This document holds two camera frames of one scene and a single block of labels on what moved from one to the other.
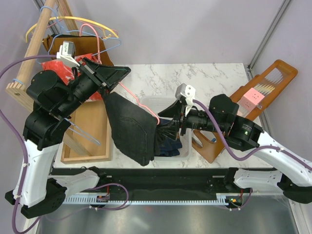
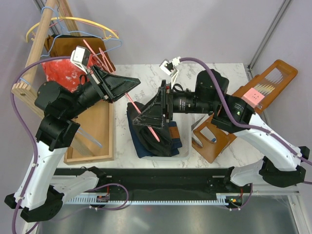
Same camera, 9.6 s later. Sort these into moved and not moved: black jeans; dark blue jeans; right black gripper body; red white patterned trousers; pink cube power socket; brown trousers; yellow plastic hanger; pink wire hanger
Moved: dark blue jeans; black jeans; pink wire hanger; right black gripper body
Not moved: brown trousers; red white patterned trousers; yellow plastic hanger; pink cube power socket
